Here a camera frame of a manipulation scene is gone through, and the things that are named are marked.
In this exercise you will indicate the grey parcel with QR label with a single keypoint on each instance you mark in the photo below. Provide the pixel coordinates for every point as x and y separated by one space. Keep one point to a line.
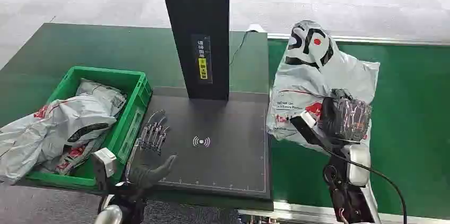
103 95

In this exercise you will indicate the green conveyor belt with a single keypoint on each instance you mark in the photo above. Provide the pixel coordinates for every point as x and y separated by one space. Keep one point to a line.
411 117

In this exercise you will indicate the metal conveyor side rail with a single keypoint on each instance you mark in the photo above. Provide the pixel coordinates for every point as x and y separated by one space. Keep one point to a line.
302 212
386 40

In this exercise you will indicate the green plastic crate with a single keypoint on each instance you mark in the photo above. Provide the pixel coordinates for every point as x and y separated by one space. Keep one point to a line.
135 95

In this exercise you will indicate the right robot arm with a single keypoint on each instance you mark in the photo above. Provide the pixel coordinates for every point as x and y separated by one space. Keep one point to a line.
355 166

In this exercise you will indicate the crumpled grey parcel bag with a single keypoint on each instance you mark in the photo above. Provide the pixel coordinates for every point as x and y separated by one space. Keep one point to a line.
52 124

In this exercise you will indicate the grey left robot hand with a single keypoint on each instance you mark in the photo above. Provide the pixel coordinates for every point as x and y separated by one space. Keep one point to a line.
147 171

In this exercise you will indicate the black scanner column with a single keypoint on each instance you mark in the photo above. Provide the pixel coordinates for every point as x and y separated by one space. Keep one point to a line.
198 15

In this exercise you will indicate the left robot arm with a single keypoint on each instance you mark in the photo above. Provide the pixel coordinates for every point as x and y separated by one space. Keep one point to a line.
121 206

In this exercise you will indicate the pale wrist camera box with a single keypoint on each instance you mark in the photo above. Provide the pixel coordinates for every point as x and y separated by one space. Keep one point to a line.
309 127
104 162

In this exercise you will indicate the yellow and black column label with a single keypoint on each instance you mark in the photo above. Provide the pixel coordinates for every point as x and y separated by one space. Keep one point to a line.
203 64

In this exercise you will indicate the black scanner base plate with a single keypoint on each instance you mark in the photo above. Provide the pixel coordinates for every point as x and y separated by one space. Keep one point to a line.
225 152

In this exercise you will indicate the large grey plastic parcel bag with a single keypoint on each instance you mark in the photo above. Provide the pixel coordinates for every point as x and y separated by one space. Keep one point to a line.
306 78

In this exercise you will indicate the flat parcel with red print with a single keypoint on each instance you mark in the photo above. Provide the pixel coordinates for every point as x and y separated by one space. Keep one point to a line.
75 157

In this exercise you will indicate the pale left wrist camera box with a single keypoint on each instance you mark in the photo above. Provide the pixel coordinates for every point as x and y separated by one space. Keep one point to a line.
104 162

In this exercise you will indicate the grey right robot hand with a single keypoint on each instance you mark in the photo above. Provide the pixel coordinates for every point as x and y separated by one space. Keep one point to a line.
346 117

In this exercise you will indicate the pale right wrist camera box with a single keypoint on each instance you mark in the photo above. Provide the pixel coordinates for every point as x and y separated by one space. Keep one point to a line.
309 127

